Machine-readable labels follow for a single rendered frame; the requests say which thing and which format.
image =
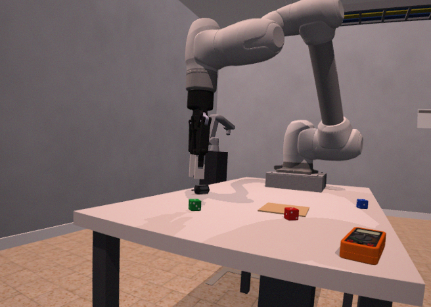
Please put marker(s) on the tan flat mat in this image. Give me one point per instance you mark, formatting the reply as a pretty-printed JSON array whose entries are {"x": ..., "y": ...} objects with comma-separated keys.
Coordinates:
[{"x": 279, "y": 208}]

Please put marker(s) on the orange pocket multimeter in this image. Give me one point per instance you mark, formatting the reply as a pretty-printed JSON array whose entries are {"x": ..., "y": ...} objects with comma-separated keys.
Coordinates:
[{"x": 363, "y": 245}]

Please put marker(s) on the red die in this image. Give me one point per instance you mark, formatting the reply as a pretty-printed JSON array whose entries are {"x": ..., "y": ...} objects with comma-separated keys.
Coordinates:
[{"x": 291, "y": 214}]

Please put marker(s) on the blue die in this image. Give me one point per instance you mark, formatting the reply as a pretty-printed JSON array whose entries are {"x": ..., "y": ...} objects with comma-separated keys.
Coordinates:
[{"x": 362, "y": 204}]

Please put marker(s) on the green die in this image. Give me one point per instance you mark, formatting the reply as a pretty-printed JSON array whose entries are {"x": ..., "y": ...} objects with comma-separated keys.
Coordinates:
[{"x": 195, "y": 205}]

